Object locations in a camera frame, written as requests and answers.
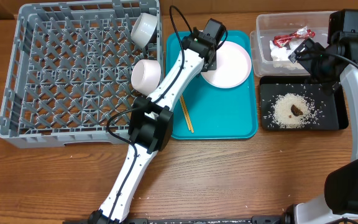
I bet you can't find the large pink round plate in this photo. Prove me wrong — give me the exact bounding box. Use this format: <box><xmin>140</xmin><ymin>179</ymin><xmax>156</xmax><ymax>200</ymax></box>
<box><xmin>201</xmin><ymin>41</ymin><xmax>252</xmax><ymax>88</ymax></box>

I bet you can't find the white paper napkin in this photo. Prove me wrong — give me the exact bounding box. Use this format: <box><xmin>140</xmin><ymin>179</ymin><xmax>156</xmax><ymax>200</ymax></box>
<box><xmin>269</xmin><ymin>39</ymin><xmax>303</xmax><ymax>70</ymax></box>

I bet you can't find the red snack wrapper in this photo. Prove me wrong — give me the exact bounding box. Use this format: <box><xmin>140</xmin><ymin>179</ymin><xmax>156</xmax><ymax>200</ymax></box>
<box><xmin>272</xmin><ymin>26</ymin><xmax>316</xmax><ymax>48</ymax></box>

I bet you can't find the brown food scrap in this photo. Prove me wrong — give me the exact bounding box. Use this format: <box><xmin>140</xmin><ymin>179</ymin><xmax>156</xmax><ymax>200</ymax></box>
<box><xmin>291</xmin><ymin>105</ymin><xmax>303</xmax><ymax>116</ymax></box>

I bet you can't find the pink bowl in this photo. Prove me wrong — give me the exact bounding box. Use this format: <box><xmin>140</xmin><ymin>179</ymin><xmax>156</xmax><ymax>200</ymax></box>
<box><xmin>131</xmin><ymin>59</ymin><xmax>162</xmax><ymax>96</ymax></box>

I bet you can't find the white rice pile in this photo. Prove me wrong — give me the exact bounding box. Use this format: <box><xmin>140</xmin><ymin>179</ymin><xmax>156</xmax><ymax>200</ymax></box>
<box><xmin>260</xmin><ymin>83</ymin><xmax>325</xmax><ymax>129</ymax></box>

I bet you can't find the grey bowl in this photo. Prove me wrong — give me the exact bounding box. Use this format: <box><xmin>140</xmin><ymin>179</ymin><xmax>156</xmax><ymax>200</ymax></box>
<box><xmin>131</xmin><ymin>12</ymin><xmax>158</xmax><ymax>48</ymax></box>

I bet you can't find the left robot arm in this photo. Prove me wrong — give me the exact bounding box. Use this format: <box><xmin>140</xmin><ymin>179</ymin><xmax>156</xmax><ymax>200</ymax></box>
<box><xmin>88</xmin><ymin>19</ymin><xmax>227</xmax><ymax>224</ymax></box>

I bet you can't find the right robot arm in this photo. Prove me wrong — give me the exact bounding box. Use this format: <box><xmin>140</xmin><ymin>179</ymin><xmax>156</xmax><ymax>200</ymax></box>
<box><xmin>282</xmin><ymin>9</ymin><xmax>358</xmax><ymax>224</ymax></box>

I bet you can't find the clear plastic waste bin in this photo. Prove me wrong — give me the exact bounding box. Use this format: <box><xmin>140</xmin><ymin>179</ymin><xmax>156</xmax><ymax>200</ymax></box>
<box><xmin>250</xmin><ymin>11</ymin><xmax>332</xmax><ymax>77</ymax></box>

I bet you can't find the black food waste tray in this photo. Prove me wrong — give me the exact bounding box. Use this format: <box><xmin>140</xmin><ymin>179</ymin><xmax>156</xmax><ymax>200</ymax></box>
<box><xmin>259</xmin><ymin>76</ymin><xmax>349</xmax><ymax>131</ymax></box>

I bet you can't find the wooden chopstick left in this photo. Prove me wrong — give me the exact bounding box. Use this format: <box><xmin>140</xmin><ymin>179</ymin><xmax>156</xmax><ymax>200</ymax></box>
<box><xmin>178</xmin><ymin>95</ymin><xmax>193</xmax><ymax>134</ymax></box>

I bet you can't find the wooden chopstick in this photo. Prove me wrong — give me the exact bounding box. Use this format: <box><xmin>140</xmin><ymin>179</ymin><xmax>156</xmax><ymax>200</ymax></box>
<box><xmin>181</xmin><ymin>95</ymin><xmax>195</xmax><ymax>134</ymax></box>
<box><xmin>178</xmin><ymin>95</ymin><xmax>193</xmax><ymax>134</ymax></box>

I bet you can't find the teal plastic serving tray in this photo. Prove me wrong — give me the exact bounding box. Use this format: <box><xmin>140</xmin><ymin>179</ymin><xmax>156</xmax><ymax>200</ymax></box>
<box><xmin>172</xmin><ymin>30</ymin><xmax>258</xmax><ymax>140</ymax></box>

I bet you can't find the wooden chopstick right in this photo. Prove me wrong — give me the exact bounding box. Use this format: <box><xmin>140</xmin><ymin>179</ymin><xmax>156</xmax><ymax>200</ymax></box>
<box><xmin>181</xmin><ymin>95</ymin><xmax>195</xmax><ymax>134</ymax></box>

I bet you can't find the grey plastic dish rack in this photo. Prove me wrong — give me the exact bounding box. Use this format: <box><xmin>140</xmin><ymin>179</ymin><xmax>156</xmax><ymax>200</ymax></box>
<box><xmin>0</xmin><ymin>1</ymin><xmax>163</xmax><ymax>148</ymax></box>

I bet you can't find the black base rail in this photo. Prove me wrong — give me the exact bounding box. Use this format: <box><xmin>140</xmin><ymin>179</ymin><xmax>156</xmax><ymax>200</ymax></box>
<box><xmin>123</xmin><ymin>215</ymin><xmax>282</xmax><ymax>224</ymax></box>

